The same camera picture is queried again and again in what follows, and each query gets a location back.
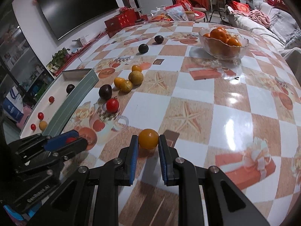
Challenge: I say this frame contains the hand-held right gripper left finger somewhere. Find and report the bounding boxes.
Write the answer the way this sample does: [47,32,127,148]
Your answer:
[42,135,139,226]

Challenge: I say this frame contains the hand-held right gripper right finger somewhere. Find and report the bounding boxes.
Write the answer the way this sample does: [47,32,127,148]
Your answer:
[158,134,271,226]

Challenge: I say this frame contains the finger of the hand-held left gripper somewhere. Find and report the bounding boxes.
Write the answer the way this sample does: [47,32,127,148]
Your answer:
[7,130,80,162]
[14,137,88,173]

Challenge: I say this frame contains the grey-green rectangular tray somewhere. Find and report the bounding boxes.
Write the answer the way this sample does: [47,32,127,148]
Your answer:
[20,68,99,138]

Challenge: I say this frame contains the blue white bag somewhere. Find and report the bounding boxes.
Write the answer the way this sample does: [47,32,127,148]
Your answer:
[2,85,24,123]

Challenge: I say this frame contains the green potted plant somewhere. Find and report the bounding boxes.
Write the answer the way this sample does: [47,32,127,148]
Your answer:
[47,48,70,72]

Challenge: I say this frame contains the glass display cabinet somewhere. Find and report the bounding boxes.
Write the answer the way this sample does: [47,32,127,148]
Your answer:
[0,16,54,123]

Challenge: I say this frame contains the clear glass bowl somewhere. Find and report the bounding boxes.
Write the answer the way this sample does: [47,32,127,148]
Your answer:
[199,27,250,60]

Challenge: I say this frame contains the red gift box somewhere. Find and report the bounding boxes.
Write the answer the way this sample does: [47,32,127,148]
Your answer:
[118,11,138,26]
[104,16,121,31]

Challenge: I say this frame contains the pile of oranges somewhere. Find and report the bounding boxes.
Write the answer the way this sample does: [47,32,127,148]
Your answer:
[203,27,242,54]

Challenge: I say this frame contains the clear plastic bag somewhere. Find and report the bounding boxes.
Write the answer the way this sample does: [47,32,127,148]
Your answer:
[166,4,189,21]

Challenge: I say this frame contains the pink blanket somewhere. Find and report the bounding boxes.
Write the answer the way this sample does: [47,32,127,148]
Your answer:
[247,9,271,29]

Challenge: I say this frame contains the red patterned cushion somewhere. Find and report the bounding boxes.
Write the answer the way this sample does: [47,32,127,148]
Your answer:
[232,0,250,12]

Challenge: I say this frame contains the light grey sofa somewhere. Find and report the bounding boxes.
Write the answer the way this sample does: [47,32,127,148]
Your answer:
[226,0,301,52]

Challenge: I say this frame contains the black wall television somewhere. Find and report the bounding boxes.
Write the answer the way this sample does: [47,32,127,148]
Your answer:
[38,0,119,40]

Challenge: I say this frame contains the metal frame chair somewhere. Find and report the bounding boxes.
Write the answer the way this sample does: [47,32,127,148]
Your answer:
[209,0,230,23]

